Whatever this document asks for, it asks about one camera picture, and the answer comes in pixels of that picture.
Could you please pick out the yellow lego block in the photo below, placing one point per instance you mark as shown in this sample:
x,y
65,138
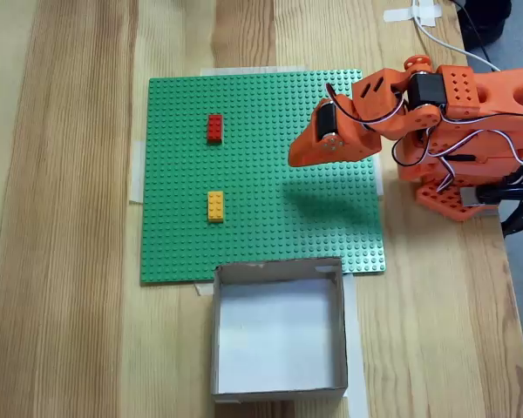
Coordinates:
x,y
215,206

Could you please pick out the open cardboard box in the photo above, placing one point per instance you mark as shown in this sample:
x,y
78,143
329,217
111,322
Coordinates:
x,y
279,339

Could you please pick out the red lego block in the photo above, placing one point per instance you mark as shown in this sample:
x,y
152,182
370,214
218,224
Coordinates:
x,y
215,129

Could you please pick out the black table clamp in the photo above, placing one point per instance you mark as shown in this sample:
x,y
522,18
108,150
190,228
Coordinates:
x,y
518,217

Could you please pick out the dark rounded object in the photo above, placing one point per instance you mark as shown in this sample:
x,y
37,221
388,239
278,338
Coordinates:
x,y
484,22

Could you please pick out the green lego baseplate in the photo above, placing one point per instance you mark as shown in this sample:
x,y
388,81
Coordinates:
x,y
266,217

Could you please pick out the masking tape strip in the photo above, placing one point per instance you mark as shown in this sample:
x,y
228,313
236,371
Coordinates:
x,y
431,11
396,15
253,71
379,178
357,348
136,174
202,288

